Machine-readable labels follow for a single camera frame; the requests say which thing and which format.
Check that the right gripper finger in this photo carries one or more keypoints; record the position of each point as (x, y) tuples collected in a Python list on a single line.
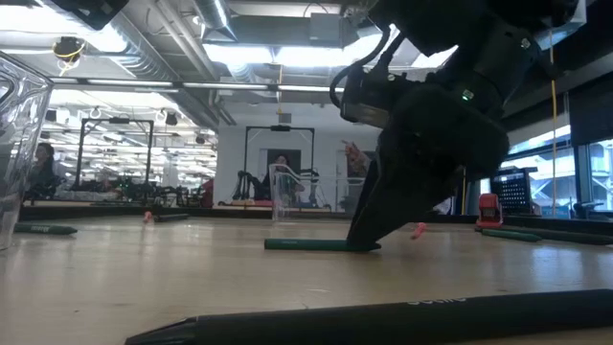
[(402, 191)]

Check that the dark green crayon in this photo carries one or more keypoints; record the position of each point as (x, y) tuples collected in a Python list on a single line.
[(306, 245), (45, 229), (510, 235)]

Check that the black pen with print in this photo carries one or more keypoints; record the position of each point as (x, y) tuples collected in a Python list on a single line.
[(383, 321)]

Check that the black background robot arm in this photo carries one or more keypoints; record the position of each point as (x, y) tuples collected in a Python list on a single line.
[(244, 184)]

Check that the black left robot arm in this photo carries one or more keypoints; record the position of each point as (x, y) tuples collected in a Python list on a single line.
[(91, 12)]

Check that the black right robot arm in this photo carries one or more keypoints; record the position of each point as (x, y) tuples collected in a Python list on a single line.
[(479, 29)]

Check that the black perforated cart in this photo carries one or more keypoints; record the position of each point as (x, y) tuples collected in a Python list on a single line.
[(515, 191)]

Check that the red rectangular box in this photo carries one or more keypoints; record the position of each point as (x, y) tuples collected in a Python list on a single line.
[(489, 213)]

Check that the clear plastic bin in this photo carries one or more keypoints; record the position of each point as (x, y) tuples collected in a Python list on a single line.
[(287, 201), (19, 144)]

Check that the person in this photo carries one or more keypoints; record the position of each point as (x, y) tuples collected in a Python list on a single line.
[(44, 167), (282, 162)]

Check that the black chair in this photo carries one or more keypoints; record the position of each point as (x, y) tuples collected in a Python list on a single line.
[(586, 209)]

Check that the grey ceiling box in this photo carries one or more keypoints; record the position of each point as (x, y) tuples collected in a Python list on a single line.
[(325, 29)]

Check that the long ceiling light tube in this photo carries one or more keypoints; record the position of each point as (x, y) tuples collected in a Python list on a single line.
[(143, 83)]

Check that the ceiling dome fixture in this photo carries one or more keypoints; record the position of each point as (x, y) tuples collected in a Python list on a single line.
[(69, 48)]

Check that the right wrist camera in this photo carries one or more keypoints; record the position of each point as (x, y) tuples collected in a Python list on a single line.
[(369, 100)]

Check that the silver ceiling duct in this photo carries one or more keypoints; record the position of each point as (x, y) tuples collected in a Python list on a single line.
[(213, 19)]

